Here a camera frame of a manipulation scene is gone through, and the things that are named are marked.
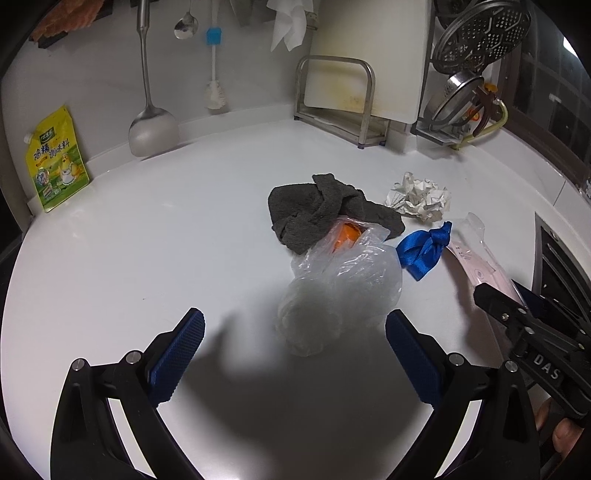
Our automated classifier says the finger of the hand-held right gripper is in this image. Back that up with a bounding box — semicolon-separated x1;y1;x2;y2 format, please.
473;282;539;334
510;278;591;329

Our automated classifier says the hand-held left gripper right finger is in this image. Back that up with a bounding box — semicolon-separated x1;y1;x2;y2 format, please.
385;308;541;480

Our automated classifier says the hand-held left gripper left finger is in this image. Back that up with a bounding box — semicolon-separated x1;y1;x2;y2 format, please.
50;308;206;480

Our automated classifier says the pink packet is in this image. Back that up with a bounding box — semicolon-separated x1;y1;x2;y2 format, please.
445;212;527;315

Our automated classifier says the clear plastic bag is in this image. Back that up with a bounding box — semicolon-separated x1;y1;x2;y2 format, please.
276;220;403;357

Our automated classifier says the person's right hand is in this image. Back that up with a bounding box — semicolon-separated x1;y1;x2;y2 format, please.
533;399;583;455

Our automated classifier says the black sink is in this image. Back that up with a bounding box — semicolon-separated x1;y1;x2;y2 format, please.
533;212;591;324

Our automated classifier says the blue ribbon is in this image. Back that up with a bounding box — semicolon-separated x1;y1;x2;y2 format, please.
396;222;453;282

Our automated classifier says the crumpled printed paper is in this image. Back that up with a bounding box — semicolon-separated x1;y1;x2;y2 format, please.
384;172;451;217

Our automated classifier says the orange round object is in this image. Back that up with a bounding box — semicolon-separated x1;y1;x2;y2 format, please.
331;220;365;252

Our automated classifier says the steel lid rack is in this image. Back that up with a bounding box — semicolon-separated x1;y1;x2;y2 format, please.
411;46;467;146

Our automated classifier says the dark grey cloth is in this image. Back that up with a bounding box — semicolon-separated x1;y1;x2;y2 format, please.
268;173;407;254

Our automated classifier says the steel spatula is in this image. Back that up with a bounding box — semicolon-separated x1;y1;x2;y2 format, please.
128;0;180;158

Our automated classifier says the yellow seasoning pouch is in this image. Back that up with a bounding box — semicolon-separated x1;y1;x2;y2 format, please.
24;105;90;214

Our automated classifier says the steel cutting board rack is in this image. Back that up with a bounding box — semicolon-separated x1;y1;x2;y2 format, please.
293;55;391;151

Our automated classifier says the perforated steel steamer plate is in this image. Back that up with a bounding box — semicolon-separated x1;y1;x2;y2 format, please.
436;0;534;75

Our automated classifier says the white cutting board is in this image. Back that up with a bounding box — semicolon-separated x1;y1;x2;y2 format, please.
302;0;432;124

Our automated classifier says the steel spoon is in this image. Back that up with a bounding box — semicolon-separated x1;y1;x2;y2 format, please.
174;0;199;40

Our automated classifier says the white hanging cloth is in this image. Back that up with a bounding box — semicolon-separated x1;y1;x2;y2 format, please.
265;0;308;52

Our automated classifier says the orange cloth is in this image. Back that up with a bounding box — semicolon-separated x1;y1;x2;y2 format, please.
30;0;88;40

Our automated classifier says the yellow gas hose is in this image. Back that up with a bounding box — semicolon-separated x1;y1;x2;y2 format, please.
455;99;509;151

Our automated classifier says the dark window frame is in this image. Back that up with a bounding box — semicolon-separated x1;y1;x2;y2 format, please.
508;28;591;185

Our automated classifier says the blue handled bottle brush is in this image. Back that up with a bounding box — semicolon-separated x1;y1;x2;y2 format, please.
205;28;228;112

